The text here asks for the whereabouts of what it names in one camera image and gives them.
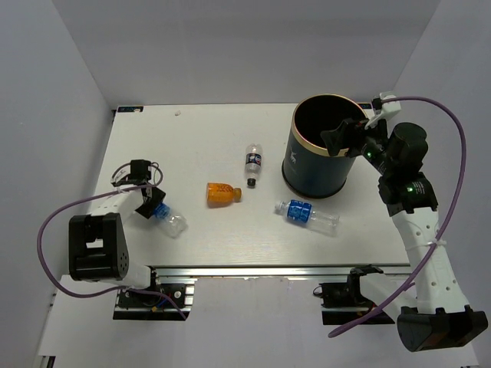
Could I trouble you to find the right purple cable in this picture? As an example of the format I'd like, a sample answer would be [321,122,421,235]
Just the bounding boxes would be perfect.
[328,94,468,339]

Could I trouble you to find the small clear bottle black cap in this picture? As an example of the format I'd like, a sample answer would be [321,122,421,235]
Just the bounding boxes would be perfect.
[245,144,263,189]

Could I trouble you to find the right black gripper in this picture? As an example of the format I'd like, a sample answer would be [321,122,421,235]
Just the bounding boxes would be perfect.
[320,113,396,176]

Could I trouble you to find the orange juice bottle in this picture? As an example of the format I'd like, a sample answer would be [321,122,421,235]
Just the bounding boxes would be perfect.
[206,182,242,207]

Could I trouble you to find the black corner sticker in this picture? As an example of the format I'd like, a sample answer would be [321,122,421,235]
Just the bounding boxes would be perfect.
[117,106,143,113]

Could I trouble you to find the clear bottle blue label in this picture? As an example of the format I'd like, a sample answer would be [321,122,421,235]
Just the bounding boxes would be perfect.
[153,202,188,238]
[275,199,340,237]

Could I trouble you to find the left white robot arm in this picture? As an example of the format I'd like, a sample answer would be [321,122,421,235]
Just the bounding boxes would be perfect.
[68,159,166,306]

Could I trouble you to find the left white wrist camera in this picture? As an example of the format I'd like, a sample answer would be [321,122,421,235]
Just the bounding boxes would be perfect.
[110,169,130,188]

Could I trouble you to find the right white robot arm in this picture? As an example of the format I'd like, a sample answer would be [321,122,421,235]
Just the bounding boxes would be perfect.
[320,119,488,352]

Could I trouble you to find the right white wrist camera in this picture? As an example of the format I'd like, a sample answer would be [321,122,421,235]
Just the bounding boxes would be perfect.
[364,91,401,130]

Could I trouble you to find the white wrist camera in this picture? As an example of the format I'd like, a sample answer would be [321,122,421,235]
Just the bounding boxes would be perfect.
[110,169,130,188]
[364,91,401,130]

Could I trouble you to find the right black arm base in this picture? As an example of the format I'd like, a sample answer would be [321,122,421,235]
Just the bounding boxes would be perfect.
[312,282,377,326]

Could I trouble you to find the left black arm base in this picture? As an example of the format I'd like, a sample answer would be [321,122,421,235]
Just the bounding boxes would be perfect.
[113,270,196,321]

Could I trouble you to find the aluminium front rail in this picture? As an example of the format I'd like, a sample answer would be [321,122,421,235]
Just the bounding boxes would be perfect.
[147,262,411,281]

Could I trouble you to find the dark blue round bin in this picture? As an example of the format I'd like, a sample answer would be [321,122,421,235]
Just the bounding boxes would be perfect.
[282,94,374,199]

